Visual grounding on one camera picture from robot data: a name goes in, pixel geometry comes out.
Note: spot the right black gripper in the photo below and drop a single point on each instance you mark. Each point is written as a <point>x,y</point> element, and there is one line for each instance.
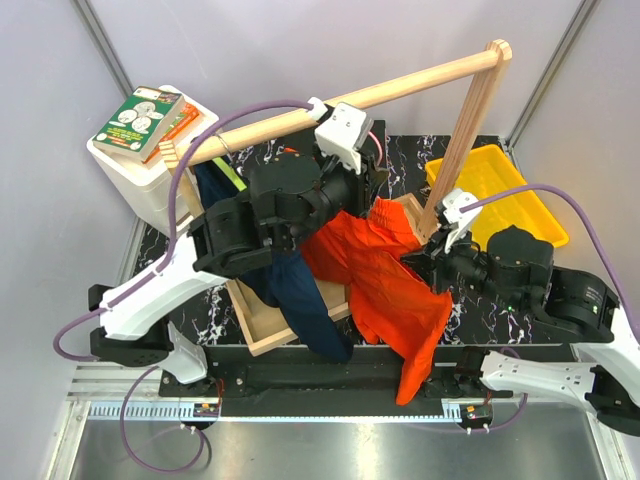
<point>433,261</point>

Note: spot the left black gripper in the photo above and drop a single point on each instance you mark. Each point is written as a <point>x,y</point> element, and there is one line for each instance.
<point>363,183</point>

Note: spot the orange shorts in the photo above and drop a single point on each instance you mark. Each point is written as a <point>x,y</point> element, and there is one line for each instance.
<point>388,302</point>

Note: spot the navy blue shorts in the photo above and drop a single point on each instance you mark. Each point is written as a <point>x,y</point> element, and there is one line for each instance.
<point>286,284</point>

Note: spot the lime green hanger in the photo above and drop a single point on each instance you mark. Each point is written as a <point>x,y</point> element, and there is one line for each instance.
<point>229,173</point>

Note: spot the pink wire hanger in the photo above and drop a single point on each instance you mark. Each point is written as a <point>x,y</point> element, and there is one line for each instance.
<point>379,149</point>

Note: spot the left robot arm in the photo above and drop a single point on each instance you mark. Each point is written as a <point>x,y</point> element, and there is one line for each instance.
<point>284,203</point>

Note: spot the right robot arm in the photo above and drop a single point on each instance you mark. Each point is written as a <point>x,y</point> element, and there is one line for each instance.
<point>517,273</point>

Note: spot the black square board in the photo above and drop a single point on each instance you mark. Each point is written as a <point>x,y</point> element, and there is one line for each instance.
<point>379,131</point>

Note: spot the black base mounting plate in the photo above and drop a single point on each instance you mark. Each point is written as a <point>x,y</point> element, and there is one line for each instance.
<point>292,383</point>

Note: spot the wooden clothes rack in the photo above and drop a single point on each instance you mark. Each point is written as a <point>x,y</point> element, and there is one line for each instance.
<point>268,120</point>

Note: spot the orange book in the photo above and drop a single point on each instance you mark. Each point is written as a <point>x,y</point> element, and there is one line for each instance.
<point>181,121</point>

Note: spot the white drawer unit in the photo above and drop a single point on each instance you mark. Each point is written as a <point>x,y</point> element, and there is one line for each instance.
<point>145,187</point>

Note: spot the green cover book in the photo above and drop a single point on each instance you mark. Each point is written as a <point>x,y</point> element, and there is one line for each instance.
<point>117,135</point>

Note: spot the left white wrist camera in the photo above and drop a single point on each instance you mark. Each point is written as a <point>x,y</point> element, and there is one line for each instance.
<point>341,131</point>

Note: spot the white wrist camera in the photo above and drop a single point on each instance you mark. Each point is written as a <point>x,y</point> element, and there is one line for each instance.
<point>341,131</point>
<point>452,221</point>

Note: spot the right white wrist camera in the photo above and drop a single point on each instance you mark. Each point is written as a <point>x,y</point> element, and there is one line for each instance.
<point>452,221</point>

